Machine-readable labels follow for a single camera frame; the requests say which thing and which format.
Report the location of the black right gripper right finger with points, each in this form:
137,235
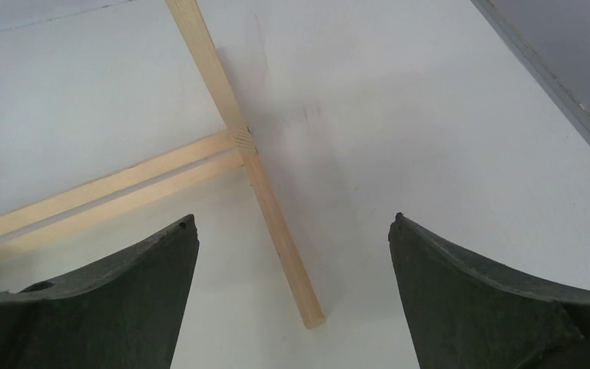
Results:
464,310

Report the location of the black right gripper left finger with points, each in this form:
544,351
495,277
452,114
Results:
122,311

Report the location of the wooden clothes rack frame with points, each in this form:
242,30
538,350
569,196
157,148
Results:
102,199

